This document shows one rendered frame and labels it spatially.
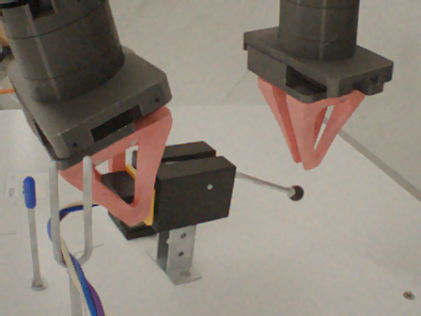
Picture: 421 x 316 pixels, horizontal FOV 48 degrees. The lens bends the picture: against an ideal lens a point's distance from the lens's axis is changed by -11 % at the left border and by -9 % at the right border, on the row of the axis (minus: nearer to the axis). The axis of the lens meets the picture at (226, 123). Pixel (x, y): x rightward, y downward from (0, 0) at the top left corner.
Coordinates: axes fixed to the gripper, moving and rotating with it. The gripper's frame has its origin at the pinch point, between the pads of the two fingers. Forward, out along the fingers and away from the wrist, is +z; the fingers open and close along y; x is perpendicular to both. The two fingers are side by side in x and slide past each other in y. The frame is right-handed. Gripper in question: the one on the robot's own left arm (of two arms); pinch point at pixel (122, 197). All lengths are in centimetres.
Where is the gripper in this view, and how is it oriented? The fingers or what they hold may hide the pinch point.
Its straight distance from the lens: 32.7
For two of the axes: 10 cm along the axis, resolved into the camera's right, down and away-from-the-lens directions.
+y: 5.7, 3.8, -7.2
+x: 8.0, -4.5, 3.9
